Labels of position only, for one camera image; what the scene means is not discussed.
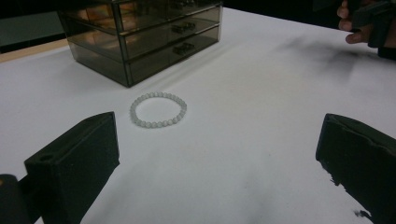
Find smoky acrylic drawer box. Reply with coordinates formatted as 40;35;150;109
57;0;224;89

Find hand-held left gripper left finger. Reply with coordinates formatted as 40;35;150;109
23;111;120;224

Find pale beaded bracelet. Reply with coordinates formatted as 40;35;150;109
129;91;188;129

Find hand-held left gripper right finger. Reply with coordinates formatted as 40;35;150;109
315;113;396;224

